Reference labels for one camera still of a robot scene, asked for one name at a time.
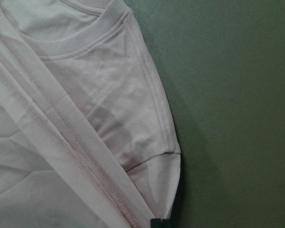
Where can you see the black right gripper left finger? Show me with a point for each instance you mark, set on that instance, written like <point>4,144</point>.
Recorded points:
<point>156,223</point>

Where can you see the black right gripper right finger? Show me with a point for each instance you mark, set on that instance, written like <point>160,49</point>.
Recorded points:
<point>166,223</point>

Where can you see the pink Snoopy t-shirt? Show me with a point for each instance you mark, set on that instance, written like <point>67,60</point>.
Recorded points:
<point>87,139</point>

